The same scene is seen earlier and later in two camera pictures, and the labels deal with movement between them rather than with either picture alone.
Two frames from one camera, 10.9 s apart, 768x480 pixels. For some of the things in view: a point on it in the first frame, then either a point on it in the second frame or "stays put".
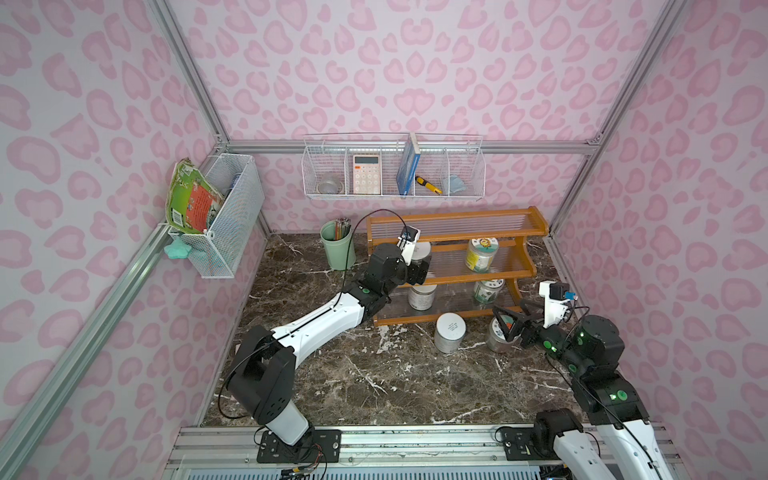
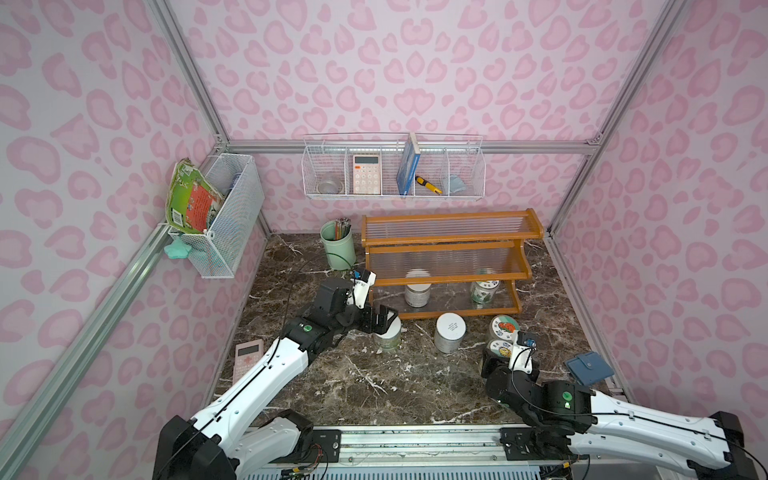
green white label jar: [486, 290] stays put
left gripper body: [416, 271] → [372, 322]
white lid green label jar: [422, 253] → [389, 340]
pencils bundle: [341, 228] stays put
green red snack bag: [192, 201] stays put
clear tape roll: [330, 187] stays put
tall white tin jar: [449, 333] stays put
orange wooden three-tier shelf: [475, 257] stays put
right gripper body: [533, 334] → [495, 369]
